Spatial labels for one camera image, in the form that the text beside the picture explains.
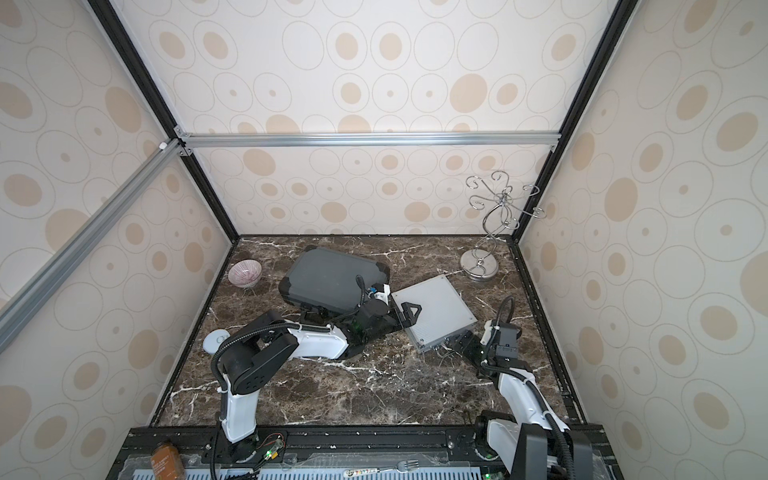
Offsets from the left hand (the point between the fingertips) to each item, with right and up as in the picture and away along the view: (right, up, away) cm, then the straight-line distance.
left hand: (423, 313), depth 87 cm
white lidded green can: (-61, -8, 0) cm, 61 cm away
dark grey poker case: (-29, +9, +8) cm, 32 cm away
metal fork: (-7, -34, -16) cm, 38 cm away
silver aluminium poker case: (+8, -2, +13) cm, 15 cm away
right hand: (+15, -10, +1) cm, 18 cm away
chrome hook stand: (+24, +15, +22) cm, 36 cm away
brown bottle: (-61, -31, -18) cm, 71 cm away
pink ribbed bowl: (-61, +11, +19) cm, 65 cm away
